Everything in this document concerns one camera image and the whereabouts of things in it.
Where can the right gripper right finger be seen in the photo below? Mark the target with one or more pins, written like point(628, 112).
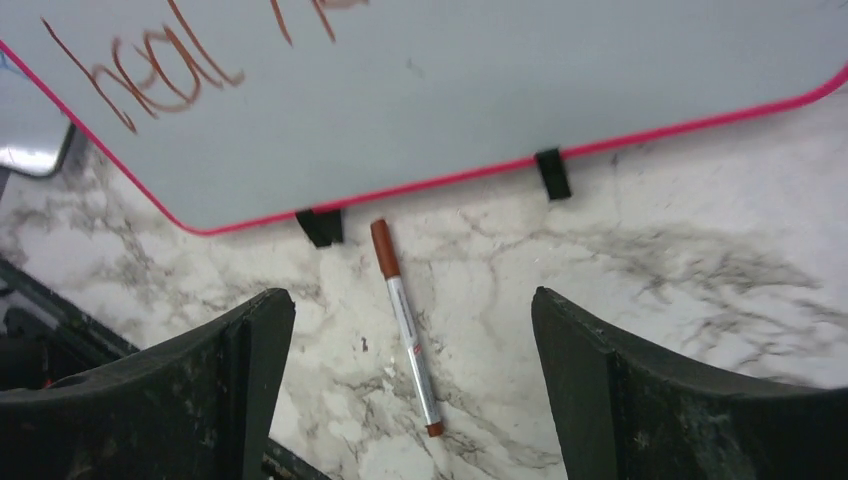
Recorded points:
point(627, 408)

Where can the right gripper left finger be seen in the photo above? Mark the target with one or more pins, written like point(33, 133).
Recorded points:
point(197, 406)

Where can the white rainbow marker pen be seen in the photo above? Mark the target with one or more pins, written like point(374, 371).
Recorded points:
point(421, 379)

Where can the brown marker cap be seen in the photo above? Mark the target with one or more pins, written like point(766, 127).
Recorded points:
point(384, 249)

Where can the black whiteboard stand clip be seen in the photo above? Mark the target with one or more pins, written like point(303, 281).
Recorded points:
point(323, 229)

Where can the pink framed whiteboard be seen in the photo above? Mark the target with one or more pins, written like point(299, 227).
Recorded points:
point(231, 114)

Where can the black framed written whiteboard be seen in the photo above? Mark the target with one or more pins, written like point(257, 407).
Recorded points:
point(35, 134)

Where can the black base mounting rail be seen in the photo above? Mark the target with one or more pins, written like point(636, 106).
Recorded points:
point(45, 338)

